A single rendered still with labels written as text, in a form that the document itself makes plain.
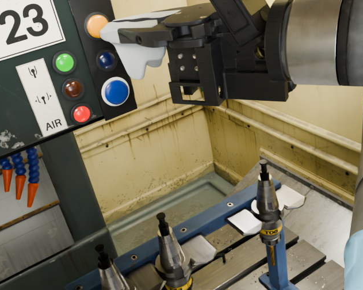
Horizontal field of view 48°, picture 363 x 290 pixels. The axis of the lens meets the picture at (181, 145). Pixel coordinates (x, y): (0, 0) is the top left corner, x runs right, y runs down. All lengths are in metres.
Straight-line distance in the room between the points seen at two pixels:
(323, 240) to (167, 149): 0.83
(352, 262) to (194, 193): 1.73
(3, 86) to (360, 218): 0.36
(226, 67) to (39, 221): 1.00
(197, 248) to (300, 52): 0.51
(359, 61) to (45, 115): 0.33
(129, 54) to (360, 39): 0.23
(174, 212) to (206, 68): 1.54
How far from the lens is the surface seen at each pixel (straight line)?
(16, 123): 0.49
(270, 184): 0.78
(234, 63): 0.39
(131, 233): 1.84
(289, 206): 0.84
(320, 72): 0.34
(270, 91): 0.38
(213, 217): 0.81
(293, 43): 0.34
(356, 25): 0.33
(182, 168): 1.94
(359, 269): 0.26
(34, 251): 1.36
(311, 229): 1.40
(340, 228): 1.37
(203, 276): 1.15
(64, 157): 1.27
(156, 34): 0.38
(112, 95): 0.50
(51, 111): 0.49
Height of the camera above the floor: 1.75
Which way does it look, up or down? 29 degrees down
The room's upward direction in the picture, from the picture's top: 12 degrees counter-clockwise
